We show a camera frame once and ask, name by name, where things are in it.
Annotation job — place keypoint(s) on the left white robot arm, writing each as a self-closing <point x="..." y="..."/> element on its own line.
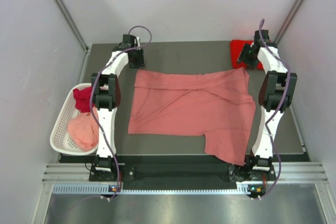
<point x="106" y="98"/>

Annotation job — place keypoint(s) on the right aluminium frame post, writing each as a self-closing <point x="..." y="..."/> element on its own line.
<point x="288" y="20"/>

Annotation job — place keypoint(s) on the white plastic laundry basket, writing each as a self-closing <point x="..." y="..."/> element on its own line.
<point x="60" y="139"/>

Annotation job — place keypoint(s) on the left aluminium frame post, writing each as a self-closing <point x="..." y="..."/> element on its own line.
<point x="70" y="22"/>

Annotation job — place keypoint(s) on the light pink t shirt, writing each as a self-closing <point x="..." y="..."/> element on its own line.
<point x="84" y="130"/>

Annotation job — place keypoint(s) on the aluminium frame post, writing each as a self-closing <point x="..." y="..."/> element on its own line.
<point x="288" y="20"/>
<point x="70" y="22"/>

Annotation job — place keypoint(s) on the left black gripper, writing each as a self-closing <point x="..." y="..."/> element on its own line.
<point x="139" y="63"/>

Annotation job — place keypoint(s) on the folded red t shirt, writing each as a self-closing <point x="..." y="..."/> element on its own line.
<point x="236" y="47"/>

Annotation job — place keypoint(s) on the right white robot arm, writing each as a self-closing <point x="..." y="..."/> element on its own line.
<point x="275" y="96"/>

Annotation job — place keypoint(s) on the crimson crumpled t shirt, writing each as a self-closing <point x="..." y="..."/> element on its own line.
<point x="82" y="99"/>

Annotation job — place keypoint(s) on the grey slotted cable duct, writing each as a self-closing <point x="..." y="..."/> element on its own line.
<point x="106" y="189"/>

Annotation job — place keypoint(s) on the salmon pink t shirt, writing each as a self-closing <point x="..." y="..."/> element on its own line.
<point x="217" y="106"/>

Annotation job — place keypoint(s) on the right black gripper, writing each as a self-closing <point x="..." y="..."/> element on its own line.
<point x="242" y="56"/>

